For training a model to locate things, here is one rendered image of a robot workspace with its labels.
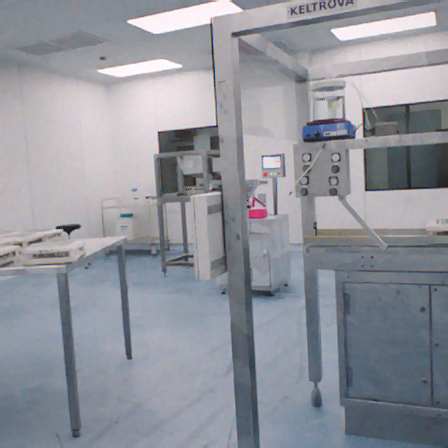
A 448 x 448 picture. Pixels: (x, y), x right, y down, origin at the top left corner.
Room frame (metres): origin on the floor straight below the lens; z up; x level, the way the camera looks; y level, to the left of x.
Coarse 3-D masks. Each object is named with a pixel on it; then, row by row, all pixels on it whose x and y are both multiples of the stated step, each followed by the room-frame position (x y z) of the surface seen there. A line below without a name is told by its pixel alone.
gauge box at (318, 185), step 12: (300, 156) 2.17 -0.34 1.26; (312, 156) 2.15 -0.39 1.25; (324, 156) 2.13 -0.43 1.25; (348, 156) 2.18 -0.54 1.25; (300, 168) 2.17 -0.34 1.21; (312, 168) 2.15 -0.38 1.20; (324, 168) 2.13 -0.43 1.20; (348, 168) 2.17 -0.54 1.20; (312, 180) 2.15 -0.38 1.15; (324, 180) 2.13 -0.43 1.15; (348, 180) 2.16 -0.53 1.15; (312, 192) 2.15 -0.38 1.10; (324, 192) 2.14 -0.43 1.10; (348, 192) 2.14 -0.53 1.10
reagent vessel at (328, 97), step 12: (312, 84) 2.24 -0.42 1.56; (324, 84) 2.20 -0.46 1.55; (336, 84) 2.19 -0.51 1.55; (312, 96) 2.26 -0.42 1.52; (324, 96) 2.20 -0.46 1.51; (336, 96) 2.20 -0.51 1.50; (312, 108) 2.26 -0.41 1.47; (324, 108) 2.20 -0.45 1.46; (336, 108) 2.20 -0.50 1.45; (312, 120) 2.27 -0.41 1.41; (324, 120) 2.20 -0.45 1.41
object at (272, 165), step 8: (264, 160) 5.23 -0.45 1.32; (272, 160) 5.19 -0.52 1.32; (280, 160) 5.15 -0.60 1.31; (264, 168) 5.23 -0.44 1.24; (272, 168) 5.19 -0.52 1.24; (280, 168) 5.16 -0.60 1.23; (264, 176) 5.23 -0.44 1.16; (272, 176) 5.20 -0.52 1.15; (280, 176) 5.16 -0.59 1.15; (272, 184) 5.24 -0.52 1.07
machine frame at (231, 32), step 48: (384, 0) 1.41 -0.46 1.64; (432, 0) 1.39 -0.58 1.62; (240, 48) 1.79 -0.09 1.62; (240, 96) 1.63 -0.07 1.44; (240, 144) 1.61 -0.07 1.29; (240, 192) 1.59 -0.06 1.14; (240, 240) 1.59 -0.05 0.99; (240, 288) 1.59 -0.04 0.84; (240, 336) 1.60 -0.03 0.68; (240, 384) 1.60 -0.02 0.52; (240, 432) 1.60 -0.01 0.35
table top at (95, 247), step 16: (64, 240) 3.37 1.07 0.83; (80, 240) 3.28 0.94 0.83; (96, 240) 3.23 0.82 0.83; (112, 240) 3.18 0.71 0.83; (80, 256) 2.55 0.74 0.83; (96, 256) 2.72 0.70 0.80; (0, 272) 2.31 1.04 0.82; (16, 272) 2.31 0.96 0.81; (32, 272) 2.30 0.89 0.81; (48, 272) 2.30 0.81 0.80; (64, 272) 2.29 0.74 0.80
